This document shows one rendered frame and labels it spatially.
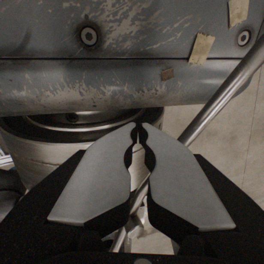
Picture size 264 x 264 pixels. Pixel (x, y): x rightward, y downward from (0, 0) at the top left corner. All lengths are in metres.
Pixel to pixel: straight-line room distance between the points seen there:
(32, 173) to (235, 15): 0.31
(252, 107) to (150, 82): 2.21
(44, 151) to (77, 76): 0.12
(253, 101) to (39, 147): 2.25
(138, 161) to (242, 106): 2.04
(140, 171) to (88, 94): 0.17
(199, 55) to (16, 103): 0.19
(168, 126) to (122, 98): 1.64
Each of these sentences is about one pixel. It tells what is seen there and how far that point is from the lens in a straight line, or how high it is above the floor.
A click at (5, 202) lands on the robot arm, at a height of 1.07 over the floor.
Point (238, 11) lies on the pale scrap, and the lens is 0.21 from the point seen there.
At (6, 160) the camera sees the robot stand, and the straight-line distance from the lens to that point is 1.65.
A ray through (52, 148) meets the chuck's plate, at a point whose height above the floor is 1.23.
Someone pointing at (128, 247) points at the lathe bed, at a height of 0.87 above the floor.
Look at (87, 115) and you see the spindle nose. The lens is 0.26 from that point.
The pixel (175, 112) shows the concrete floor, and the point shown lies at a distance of 1.77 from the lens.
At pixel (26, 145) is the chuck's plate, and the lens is 0.26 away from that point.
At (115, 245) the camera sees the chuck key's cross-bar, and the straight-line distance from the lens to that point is 0.27.
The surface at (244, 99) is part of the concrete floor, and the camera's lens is 2.23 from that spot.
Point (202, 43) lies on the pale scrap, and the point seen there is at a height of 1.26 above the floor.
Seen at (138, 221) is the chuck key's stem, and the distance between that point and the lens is 0.22.
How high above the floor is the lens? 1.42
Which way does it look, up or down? 57 degrees down
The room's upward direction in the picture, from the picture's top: 156 degrees clockwise
